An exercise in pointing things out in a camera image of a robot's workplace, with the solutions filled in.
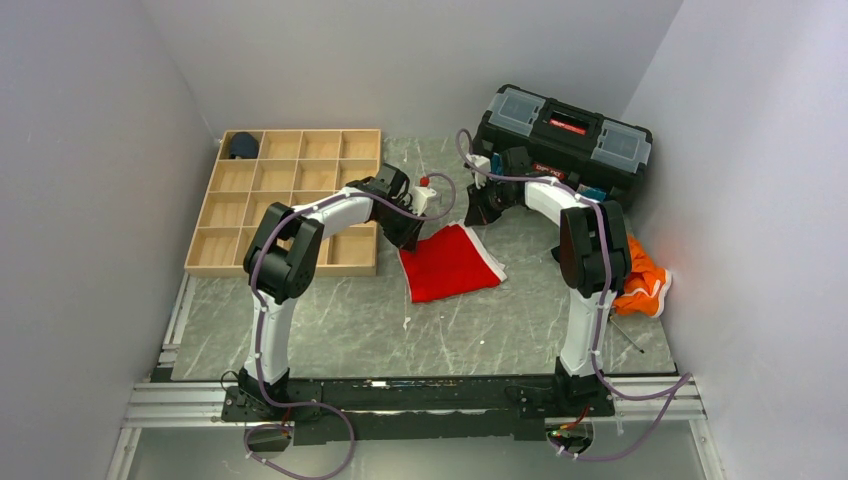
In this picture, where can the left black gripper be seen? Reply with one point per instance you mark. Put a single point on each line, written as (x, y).
(406, 239)

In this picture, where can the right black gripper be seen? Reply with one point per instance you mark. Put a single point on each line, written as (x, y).
(478, 214)

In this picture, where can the red white underwear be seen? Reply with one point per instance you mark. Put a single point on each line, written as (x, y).
(451, 262)

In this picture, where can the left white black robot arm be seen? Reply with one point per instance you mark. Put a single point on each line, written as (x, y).
(281, 262)

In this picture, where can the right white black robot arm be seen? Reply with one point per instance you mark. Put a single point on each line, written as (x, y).
(593, 255)

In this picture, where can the black toolbox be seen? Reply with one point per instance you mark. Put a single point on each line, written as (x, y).
(580, 147)

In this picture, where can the yellow black screwdriver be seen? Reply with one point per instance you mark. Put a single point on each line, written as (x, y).
(628, 337)

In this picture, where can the wooden compartment tray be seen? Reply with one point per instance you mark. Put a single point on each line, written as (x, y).
(294, 167)

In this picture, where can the orange garment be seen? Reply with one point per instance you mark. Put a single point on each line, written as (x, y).
(646, 287)

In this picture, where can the dark blue rolled garment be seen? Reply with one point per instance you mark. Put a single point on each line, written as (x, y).
(243, 145)

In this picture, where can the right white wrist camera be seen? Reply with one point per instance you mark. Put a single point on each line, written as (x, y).
(481, 169)

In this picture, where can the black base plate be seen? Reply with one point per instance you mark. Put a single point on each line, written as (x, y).
(521, 407)

